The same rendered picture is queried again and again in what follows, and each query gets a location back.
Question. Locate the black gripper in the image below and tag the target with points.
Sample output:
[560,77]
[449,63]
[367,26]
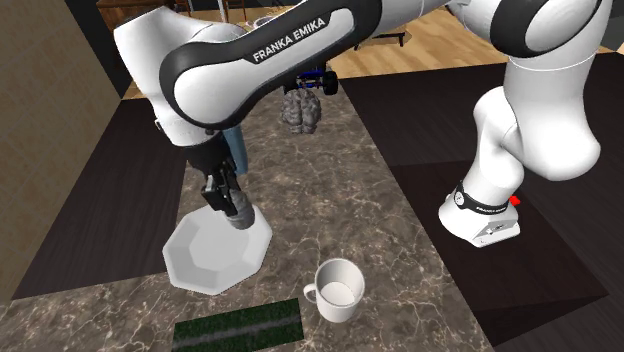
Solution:
[207,157]

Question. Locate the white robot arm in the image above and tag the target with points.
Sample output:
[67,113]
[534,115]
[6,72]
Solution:
[312,53]

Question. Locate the grey textured cylinder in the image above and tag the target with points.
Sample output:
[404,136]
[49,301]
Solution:
[244,214]

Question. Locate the blue upright container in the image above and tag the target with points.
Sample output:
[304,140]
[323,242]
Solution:
[239,151]

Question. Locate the white octagonal bowl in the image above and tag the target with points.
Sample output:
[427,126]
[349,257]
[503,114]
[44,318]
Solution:
[214,256]

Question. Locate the grey brain figure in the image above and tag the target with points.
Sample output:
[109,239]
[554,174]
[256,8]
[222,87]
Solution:
[301,112]

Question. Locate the dark green flat book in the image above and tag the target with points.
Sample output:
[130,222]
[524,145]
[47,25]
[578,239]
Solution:
[239,327]

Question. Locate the white mug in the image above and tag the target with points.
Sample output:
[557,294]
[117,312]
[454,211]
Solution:
[339,292]

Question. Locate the blue toy car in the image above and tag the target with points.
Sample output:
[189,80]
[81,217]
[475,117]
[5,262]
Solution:
[326,82]

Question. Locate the dark robot stand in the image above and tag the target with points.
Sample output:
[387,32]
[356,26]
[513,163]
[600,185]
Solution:
[516,285]

